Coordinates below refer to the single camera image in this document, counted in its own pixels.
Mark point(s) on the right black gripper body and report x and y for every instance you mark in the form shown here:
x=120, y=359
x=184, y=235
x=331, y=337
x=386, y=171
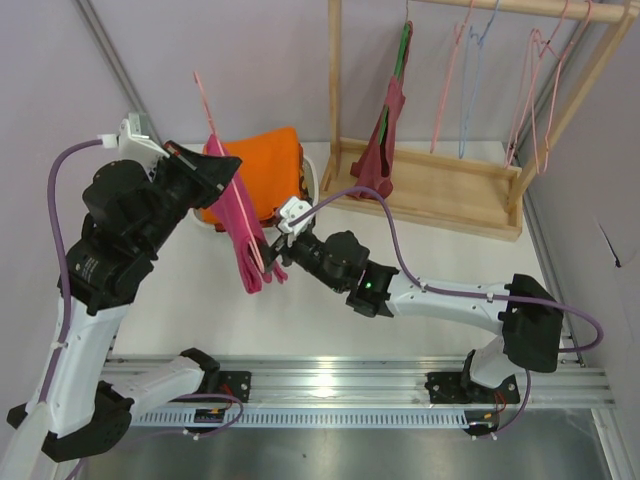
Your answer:
x=281, y=248

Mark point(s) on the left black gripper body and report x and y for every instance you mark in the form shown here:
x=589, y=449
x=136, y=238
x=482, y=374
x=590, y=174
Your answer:
x=195, y=170

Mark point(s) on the pink wire hanger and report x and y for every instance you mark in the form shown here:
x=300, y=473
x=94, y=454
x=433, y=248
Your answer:
x=537, y=50
x=550, y=100
x=458, y=31
x=253, y=244

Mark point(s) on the pink trousers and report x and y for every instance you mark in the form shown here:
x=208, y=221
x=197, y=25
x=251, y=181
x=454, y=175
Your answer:
x=267, y=178

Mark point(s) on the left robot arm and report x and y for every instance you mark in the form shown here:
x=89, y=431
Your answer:
x=131, y=213

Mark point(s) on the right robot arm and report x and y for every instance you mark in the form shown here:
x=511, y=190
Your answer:
x=520, y=314

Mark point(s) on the green plastic hanger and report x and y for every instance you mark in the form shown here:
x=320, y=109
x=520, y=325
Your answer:
x=397, y=77

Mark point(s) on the orange folded cloth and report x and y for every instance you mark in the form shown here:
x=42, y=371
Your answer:
x=270, y=170

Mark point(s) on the white laundry basket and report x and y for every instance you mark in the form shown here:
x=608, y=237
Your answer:
x=309, y=176

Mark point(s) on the maroon tank top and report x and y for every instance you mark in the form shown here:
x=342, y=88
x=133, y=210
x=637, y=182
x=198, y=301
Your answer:
x=374, y=167

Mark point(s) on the wooden clothes rack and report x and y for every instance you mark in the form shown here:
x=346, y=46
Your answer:
x=465, y=195

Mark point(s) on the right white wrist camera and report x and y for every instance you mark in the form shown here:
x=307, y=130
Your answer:
x=295, y=215

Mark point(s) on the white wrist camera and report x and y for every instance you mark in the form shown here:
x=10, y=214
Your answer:
x=295, y=215
x=133, y=142

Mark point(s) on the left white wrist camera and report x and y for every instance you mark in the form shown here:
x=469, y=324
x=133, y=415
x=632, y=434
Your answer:
x=133, y=142

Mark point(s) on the aluminium mounting rail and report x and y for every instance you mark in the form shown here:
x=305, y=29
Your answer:
x=343, y=382

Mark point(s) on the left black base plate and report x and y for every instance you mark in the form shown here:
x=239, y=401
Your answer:
x=229, y=382

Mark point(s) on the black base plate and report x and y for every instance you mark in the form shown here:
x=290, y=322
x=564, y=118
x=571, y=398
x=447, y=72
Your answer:
x=229, y=382
x=449, y=387

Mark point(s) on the white slotted cable duct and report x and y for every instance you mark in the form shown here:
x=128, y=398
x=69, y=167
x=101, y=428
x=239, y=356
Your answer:
x=322, y=418

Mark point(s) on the blue wire hanger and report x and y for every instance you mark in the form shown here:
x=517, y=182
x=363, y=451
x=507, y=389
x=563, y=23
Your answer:
x=471, y=75

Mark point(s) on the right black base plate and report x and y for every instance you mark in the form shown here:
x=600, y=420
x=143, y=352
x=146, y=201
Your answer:
x=449, y=387

